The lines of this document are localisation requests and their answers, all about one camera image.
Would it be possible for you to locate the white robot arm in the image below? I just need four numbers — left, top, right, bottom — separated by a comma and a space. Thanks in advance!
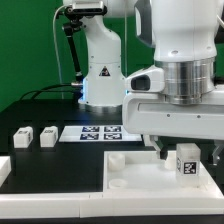
63, 0, 224, 143

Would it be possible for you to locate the white wall piece left edge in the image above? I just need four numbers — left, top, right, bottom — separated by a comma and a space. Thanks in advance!
0, 156, 11, 187

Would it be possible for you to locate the white plate with fiducial tags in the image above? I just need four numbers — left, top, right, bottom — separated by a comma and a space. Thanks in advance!
59, 125, 141, 142

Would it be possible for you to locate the white L-shaped obstacle wall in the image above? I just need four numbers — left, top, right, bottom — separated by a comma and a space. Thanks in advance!
0, 152, 224, 219

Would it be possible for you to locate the white square tabletop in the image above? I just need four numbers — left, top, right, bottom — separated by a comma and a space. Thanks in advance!
102, 150, 209, 193

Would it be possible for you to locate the white cable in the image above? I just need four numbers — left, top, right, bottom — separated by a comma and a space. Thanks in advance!
52, 4, 69, 100

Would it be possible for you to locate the grey camera on mount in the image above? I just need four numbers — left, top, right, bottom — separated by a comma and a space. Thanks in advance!
72, 0, 104, 10

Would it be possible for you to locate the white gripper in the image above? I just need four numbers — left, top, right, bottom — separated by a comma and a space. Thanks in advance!
122, 64, 224, 160

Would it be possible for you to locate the black cable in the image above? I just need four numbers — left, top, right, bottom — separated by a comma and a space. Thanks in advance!
19, 83, 84, 101

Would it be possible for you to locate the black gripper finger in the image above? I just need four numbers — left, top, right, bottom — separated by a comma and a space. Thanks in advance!
211, 140, 224, 164

